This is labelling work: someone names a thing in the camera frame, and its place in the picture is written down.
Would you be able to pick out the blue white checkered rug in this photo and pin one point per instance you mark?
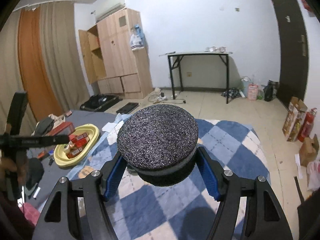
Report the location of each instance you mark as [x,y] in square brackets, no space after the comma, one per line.
[139,210]

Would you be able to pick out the orange curtain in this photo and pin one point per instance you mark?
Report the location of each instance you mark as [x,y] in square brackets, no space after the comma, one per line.
[33,72]

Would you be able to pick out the yellow plastic tray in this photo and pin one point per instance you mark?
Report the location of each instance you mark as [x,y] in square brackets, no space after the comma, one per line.
[80,143]

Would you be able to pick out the person's left hand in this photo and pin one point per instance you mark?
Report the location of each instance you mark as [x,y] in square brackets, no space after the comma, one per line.
[7,165]

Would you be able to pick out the dark door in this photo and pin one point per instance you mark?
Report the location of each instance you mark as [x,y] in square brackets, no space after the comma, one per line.
[294,64]

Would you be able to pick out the plain cardboard box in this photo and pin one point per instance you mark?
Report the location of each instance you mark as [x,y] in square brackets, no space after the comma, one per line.
[309,150]

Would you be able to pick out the pink shopping bag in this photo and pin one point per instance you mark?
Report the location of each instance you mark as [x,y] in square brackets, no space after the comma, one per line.
[253,91]

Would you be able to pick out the wooden wardrobe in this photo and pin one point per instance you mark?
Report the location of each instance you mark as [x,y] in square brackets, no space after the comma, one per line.
[110,61]

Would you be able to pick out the open black suitcase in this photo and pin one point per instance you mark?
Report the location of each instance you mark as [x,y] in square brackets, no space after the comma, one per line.
[100,102]

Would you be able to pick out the red fire extinguisher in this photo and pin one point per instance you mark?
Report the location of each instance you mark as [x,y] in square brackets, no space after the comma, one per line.
[307,125]

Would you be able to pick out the black folding table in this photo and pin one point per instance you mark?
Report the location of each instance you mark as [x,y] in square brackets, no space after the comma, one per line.
[199,71]

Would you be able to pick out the black foam insert tray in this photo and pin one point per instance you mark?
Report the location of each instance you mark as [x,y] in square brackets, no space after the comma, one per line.
[128,108]

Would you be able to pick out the brown printed cardboard box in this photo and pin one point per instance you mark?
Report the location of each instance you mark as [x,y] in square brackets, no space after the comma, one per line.
[294,119]

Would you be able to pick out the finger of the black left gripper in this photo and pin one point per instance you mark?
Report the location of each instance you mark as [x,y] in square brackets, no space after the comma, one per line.
[16,141]

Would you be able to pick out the white bag hanging on wardrobe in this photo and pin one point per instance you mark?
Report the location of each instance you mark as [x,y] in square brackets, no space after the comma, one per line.
[137,39]

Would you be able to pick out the black foam disc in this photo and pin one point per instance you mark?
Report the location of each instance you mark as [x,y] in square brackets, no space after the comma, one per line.
[159,142]

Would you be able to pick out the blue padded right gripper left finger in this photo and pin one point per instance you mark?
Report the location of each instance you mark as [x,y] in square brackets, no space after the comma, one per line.
[60,217]

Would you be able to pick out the beige curtain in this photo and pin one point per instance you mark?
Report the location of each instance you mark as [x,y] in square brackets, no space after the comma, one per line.
[60,54]

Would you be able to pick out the white power strip with cables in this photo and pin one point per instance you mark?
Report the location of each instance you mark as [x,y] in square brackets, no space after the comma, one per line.
[158,96]

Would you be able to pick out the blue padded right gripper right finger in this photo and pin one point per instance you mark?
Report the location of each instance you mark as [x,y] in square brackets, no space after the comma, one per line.
[264,217]

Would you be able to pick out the beige and grey clothes pile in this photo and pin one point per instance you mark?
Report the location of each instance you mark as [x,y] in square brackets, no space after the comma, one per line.
[48,124]

